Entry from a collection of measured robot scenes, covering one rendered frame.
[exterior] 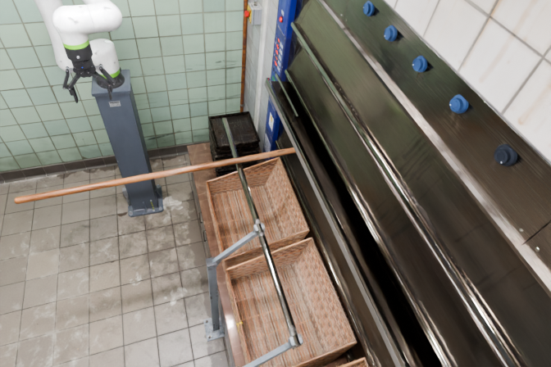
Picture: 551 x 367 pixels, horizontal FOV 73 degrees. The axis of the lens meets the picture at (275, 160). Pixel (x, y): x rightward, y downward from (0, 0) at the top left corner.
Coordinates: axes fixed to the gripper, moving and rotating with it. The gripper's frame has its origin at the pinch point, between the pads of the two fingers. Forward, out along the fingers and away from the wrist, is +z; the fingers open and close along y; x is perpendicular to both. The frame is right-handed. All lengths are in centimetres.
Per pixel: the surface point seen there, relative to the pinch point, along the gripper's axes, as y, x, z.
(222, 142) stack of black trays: -60, -18, 57
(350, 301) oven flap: -95, 95, 53
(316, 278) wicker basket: -91, 74, 72
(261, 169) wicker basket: -83, -3, 71
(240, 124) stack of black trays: -75, -32, 57
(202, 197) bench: -44, -4, 90
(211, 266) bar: -38, 63, 54
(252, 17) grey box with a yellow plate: -88, -64, 0
